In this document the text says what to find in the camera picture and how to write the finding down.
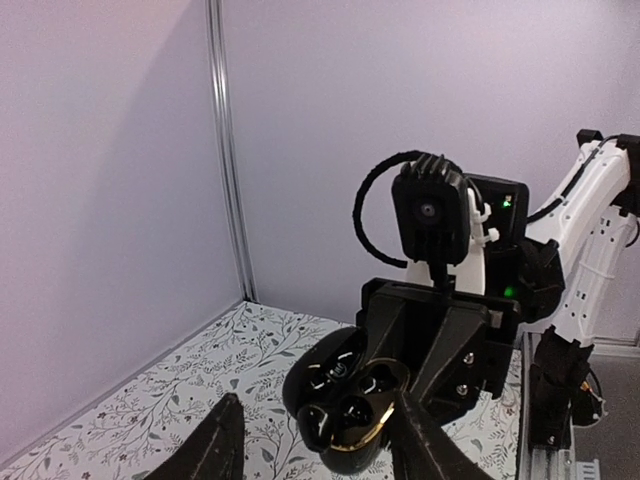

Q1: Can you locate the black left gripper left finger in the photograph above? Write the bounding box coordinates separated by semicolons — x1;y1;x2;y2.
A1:
146;393;245;480

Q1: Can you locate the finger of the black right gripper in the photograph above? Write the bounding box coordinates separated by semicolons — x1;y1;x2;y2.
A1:
363;294;410;367
410;304;489;426

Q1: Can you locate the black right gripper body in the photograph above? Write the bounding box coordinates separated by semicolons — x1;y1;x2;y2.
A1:
356;278;521;425

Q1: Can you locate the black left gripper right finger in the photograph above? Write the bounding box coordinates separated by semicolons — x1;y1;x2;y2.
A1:
389;392;491;480

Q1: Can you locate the black earbuds charging case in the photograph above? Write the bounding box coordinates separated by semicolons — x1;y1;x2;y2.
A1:
282;326;410;476

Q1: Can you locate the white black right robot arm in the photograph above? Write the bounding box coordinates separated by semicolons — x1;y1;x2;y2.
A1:
352;130;639;434

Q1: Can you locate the floral patterned table mat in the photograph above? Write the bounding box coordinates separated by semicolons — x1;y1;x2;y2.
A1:
0;299;524;480

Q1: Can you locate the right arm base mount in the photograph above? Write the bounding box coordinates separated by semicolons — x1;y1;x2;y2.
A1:
528;326;604;450

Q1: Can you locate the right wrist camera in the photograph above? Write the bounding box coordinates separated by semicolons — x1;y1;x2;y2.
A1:
391;151;500;295

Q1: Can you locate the right aluminium table rail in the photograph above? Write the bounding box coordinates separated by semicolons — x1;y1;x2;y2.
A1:
517;332;640;480

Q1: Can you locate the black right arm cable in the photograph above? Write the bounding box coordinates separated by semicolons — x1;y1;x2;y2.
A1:
352;148;426;269

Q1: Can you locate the left aluminium corner post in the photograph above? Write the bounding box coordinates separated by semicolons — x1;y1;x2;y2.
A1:
205;0;258;302

